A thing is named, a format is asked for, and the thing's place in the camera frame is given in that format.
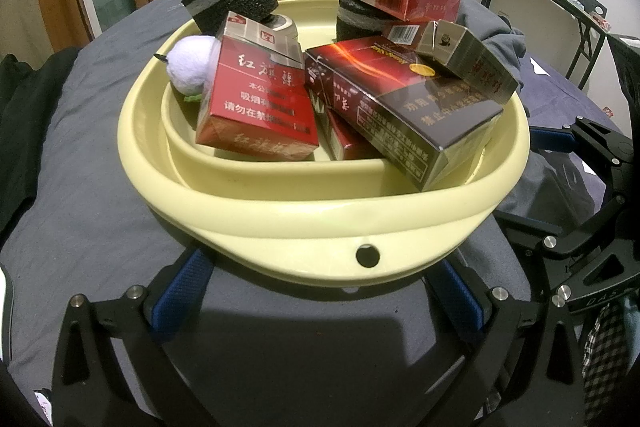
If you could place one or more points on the black cloth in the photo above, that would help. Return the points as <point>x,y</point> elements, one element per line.
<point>30,117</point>

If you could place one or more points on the yellow plastic basin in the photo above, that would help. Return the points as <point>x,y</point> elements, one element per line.
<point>300,217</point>

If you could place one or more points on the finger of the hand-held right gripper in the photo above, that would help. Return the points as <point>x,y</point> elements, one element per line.
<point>575,237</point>
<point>550,139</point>

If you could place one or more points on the purple plush toy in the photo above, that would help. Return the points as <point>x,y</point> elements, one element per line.
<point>192,62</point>

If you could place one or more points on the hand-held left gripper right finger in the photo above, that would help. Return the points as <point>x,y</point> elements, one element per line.
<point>462,302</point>

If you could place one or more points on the navy bedsheet with white triangles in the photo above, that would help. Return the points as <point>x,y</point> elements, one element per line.
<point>560,107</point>

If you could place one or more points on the red cigarette pack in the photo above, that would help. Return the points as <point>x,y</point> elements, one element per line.
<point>350,142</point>

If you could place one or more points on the black chair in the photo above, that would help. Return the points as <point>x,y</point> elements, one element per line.
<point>585,7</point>

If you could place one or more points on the dark red small box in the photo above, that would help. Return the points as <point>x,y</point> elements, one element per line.
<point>400,33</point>

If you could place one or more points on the grey blanket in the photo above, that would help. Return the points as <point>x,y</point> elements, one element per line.
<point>90,232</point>

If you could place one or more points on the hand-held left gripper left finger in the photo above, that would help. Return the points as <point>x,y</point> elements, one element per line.
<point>175,302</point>

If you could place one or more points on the red and silver cigarette carton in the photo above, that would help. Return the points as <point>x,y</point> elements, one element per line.
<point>250,107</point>

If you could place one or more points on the dark brown cigarette carton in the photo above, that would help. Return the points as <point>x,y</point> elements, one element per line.
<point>400,107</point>

